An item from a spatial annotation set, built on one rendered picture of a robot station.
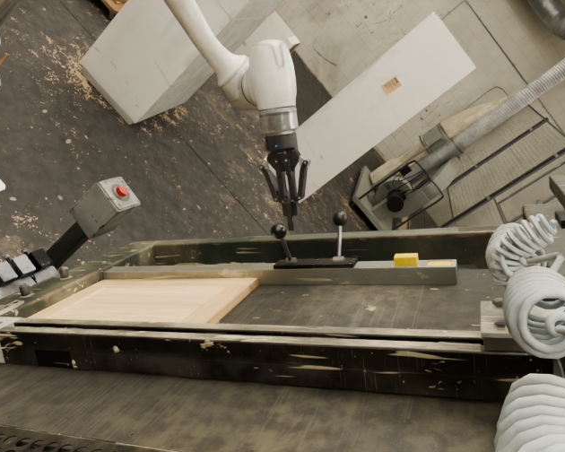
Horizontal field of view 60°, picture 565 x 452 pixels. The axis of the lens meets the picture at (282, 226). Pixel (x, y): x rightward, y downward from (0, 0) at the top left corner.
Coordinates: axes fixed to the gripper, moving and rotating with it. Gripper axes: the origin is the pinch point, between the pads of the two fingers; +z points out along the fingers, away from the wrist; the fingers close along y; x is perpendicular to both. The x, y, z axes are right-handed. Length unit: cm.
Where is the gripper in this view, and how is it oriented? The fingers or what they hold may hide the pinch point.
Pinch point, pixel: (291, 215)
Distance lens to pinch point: 122.4
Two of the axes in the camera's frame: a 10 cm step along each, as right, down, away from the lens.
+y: -9.2, 0.5, 3.8
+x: -3.6, 2.5, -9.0
